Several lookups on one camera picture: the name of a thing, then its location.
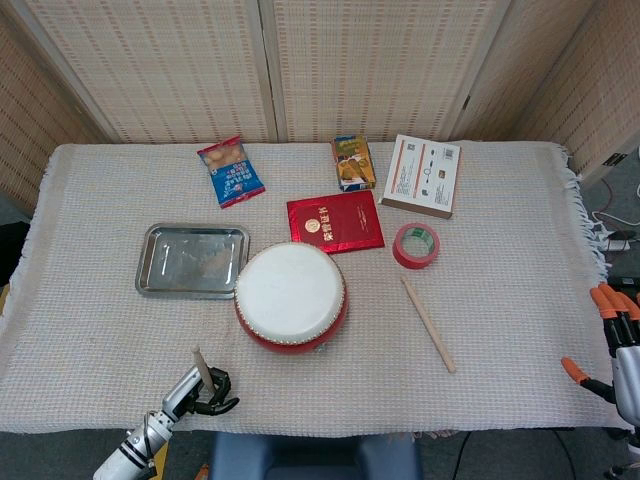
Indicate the orange-tipped silver right robot hand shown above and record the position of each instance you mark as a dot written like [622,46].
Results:
[627,365]

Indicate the black-fingered silver left robot hand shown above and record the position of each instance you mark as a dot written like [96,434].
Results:
[182,390]

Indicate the wooden drumstick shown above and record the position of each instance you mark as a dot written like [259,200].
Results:
[201,365]
[429,325]

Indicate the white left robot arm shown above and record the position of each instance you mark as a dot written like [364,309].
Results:
[130,447]

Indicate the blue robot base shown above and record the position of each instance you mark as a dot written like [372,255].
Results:
[240,455]

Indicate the rectangular metal tray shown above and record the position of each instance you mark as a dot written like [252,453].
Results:
[190,260]

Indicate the red drum with white skin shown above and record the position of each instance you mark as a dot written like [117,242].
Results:
[290,295]

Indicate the white power strip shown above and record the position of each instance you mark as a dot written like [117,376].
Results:
[617,245]

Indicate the beige woven tablecloth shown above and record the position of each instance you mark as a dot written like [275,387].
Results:
[500,300]

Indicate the black bulky object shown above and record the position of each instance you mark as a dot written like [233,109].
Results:
[12,250]

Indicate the blue snack bag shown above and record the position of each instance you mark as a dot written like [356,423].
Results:
[230,172]

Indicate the red certificate booklet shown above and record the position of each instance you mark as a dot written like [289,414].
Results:
[335,220]

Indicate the red tape roll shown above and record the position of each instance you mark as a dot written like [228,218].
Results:
[415,263]

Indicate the white cardboard product box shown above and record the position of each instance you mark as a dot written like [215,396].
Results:
[425,175]

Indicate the yellow snack box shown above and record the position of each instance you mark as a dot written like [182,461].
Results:
[352,162]

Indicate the bamboo folding screen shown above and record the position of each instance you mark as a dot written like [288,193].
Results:
[175,75]

